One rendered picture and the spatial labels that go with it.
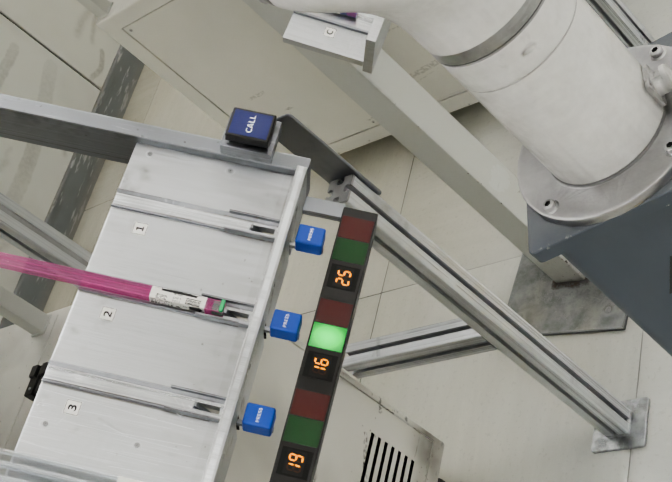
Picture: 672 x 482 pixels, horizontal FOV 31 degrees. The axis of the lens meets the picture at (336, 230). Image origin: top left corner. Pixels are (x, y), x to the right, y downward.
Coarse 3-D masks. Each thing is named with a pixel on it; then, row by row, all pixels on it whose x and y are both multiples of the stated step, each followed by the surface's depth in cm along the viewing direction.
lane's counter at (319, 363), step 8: (312, 352) 128; (312, 360) 127; (320, 360) 127; (328, 360) 127; (336, 360) 127; (304, 368) 127; (312, 368) 127; (320, 368) 127; (328, 368) 127; (312, 376) 126; (320, 376) 126; (328, 376) 126
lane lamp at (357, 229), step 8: (344, 216) 137; (344, 224) 136; (352, 224) 136; (360, 224) 136; (368, 224) 136; (344, 232) 136; (352, 232) 136; (360, 232) 136; (368, 232) 136; (360, 240) 135; (368, 240) 135
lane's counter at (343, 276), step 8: (336, 264) 133; (336, 272) 133; (344, 272) 133; (352, 272) 133; (328, 280) 132; (336, 280) 132; (344, 280) 132; (352, 280) 132; (336, 288) 132; (344, 288) 132; (352, 288) 132
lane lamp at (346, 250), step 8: (336, 240) 135; (344, 240) 135; (352, 240) 135; (336, 248) 135; (344, 248) 135; (352, 248) 135; (360, 248) 135; (336, 256) 134; (344, 256) 134; (352, 256) 134; (360, 256) 134; (360, 264) 134
